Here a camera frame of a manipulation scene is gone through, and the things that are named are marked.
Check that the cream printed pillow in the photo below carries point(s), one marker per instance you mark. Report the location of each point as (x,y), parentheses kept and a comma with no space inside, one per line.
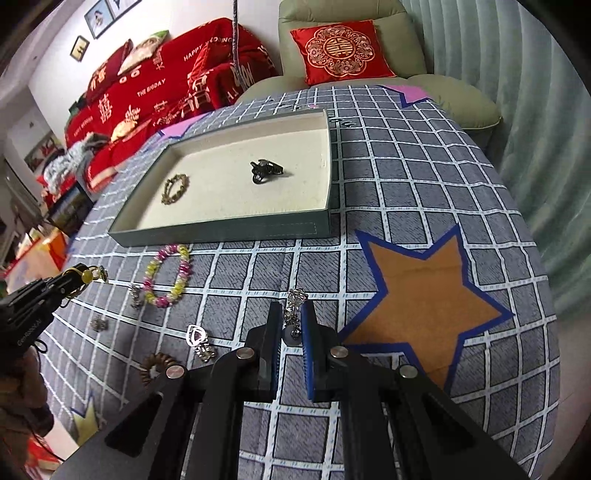
(143,50)

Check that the black hair claw clip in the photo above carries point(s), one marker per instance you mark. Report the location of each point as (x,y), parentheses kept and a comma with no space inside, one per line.
(262,170)

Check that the red covered sofa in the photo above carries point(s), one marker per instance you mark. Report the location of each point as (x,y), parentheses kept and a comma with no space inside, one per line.
(152,92)

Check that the green armchair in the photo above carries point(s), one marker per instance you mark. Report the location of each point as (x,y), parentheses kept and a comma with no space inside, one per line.
(415,41)

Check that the dark printed box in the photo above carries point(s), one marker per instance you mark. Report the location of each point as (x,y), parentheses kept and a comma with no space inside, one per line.
(69,207)

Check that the red printed pillow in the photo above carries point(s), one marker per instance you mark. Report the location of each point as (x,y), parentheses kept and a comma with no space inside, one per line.
(108,69)

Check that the small dark picture frame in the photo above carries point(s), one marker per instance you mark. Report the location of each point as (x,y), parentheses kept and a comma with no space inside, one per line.
(79,48)

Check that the small dark silver earring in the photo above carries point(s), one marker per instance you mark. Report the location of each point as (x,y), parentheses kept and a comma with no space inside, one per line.
(99,324)

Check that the blue picture frame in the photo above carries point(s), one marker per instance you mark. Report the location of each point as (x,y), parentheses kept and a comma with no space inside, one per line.
(99,19)

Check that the pale green curtain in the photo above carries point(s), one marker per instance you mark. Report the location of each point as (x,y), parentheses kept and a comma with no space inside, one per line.
(521,92)

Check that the cream crumpled cloth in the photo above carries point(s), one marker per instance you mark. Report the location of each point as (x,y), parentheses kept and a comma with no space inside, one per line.
(123,130)

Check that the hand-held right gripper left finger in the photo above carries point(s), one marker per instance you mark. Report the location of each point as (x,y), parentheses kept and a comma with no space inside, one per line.
(276,332)

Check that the green jewelry tray cream lining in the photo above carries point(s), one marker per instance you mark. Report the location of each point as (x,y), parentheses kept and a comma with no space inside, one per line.
(240,203)

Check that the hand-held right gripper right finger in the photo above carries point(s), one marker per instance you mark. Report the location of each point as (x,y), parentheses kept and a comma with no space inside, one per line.
(308,341)

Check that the silver rhinestone hair clip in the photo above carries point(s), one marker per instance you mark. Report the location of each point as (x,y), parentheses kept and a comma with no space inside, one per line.
(295,300)

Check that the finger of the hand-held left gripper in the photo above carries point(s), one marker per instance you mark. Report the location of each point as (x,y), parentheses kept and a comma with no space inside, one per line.
(74,274)
(71,291)

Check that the grey knitted clothes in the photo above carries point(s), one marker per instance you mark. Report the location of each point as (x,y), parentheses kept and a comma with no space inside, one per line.
(69,161)

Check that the red embroidered cushion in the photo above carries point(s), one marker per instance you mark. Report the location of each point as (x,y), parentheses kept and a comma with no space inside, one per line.
(341,50)

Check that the grey checked tablecloth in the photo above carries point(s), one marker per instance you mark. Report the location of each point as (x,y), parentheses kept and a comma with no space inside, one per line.
(397,184)

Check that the red satin pillow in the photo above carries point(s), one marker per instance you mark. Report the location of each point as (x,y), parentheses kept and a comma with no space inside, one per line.
(203,57)

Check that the red orange bags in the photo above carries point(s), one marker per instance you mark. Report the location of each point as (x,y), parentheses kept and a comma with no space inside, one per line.
(32,254)

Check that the person's left hand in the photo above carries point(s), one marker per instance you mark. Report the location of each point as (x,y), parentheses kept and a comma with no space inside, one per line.
(23,397)

